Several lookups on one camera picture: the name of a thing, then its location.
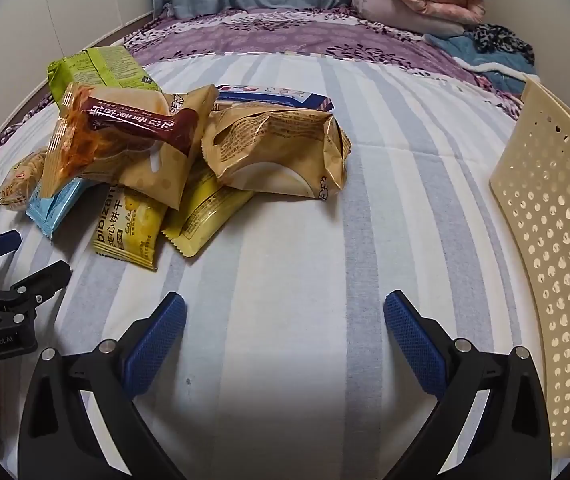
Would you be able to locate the green snack packet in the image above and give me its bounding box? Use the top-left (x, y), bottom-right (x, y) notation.
top-left (47, 46), bottom-right (162, 111)

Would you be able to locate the blue white biscuit packet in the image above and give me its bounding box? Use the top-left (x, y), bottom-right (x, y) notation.
top-left (215, 84), bottom-right (335, 112)

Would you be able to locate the yellow cake packet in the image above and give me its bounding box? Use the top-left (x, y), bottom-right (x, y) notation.
top-left (92, 185), bottom-right (168, 272)
top-left (161, 162), bottom-right (256, 259)

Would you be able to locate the teal fleece blanket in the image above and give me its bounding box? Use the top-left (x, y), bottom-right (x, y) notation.
top-left (425, 32), bottom-right (538, 96)

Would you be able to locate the pink folded quilt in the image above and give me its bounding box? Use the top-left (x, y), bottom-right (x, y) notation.
top-left (397, 0), bottom-right (488, 18)

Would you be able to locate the grey white striped bed sheet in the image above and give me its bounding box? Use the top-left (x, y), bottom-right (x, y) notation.
top-left (0, 52), bottom-right (570, 480)

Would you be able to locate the tan maroon-band noodle packet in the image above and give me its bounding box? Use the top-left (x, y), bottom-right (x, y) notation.
top-left (40, 81), bottom-right (221, 211)

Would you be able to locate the purple floral bed sheet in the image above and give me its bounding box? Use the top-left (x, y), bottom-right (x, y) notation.
top-left (0, 7), bottom-right (523, 153)

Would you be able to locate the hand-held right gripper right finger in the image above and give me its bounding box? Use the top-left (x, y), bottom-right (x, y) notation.
top-left (383, 290), bottom-right (552, 480)

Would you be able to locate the leopard print cloth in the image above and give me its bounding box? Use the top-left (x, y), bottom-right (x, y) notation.
top-left (468, 22), bottom-right (536, 66)

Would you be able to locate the plain tan snack packet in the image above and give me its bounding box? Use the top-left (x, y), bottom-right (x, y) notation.
top-left (201, 101), bottom-right (352, 202)

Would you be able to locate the clear small cookie packet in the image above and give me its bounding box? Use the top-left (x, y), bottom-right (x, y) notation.
top-left (0, 149), bottom-right (48, 210)

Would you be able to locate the lilac folded quilt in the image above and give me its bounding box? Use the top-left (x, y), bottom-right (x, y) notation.
top-left (352, 0), bottom-right (483, 36)

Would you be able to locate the cream perforated plastic basket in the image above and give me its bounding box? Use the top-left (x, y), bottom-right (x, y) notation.
top-left (489, 78), bottom-right (570, 458)

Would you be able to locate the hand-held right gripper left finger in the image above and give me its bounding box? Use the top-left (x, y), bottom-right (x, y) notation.
top-left (17, 291), bottom-right (188, 480)

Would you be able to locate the light blue snack packet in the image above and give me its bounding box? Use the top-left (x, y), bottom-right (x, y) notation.
top-left (26, 177), bottom-right (96, 241)

